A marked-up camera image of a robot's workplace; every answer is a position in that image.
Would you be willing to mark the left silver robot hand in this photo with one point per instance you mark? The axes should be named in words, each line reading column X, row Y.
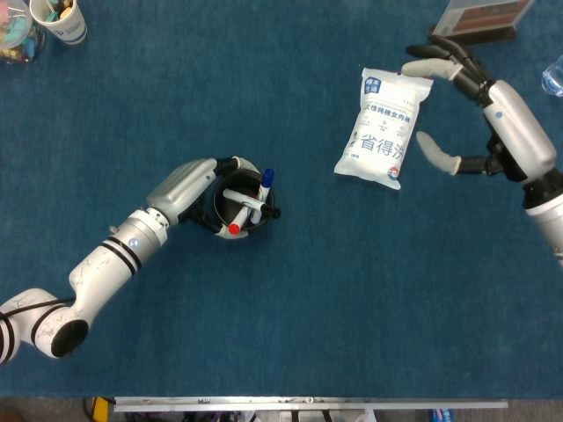
column 180, row 189

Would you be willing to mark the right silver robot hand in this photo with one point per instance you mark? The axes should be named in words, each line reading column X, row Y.
column 519, row 127

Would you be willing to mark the black mesh pen holder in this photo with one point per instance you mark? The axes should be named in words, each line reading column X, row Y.
column 222, row 211

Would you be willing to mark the red cap whiteboard marker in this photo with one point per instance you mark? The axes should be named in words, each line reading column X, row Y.
column 234, row 228

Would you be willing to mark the black cap whiteboard marker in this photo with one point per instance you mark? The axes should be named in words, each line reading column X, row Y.
column 246, row 201

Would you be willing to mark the blue cap whiteboard marker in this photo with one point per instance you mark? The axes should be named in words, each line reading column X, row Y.
column 266, row 184

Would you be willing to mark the white printed plastic bag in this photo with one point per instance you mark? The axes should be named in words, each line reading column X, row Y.
column 382, row 132

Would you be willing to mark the clear plastic water bottle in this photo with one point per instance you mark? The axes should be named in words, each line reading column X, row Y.
column 555, row 79

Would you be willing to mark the blue felt table cloth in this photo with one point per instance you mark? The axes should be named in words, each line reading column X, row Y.
column 264, row 307

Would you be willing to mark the white paper cup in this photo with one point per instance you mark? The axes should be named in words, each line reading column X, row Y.
column 70, row 28

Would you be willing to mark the clear jar of clips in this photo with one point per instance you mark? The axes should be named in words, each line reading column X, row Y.
column 17, row 44

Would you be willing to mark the yellow object under table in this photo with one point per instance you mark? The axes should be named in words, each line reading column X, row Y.
column 103, row 409

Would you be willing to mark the blue box under table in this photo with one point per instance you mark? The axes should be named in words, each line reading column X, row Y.
column 441, row 415

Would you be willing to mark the aluminium table edge rail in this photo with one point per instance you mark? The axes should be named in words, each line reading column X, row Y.
column 308, row 402

